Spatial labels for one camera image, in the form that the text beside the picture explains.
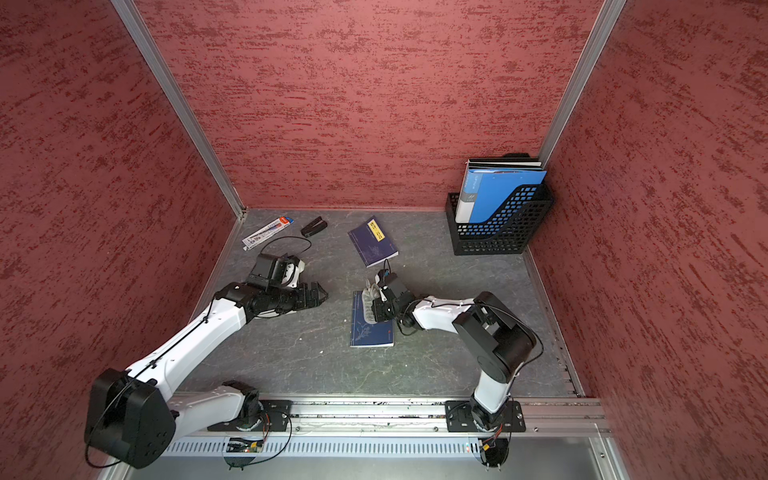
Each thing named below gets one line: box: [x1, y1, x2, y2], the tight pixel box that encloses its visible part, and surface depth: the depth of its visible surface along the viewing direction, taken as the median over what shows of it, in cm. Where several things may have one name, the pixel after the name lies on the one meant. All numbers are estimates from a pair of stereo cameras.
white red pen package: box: [241, 216, 295, 252], surface depth 116 cm
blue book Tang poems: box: [347, 215, 399, 268], surface depth 112 cm
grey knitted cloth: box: [362, 279, 381, 325], surface depth 93 cm
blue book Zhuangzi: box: [350, 291, 395, 348], surface depth 89 cm
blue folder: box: [455, 169, 547, 224], surface depth 96 cm
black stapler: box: [300, 216, 328, 238], surface depth 116 cm
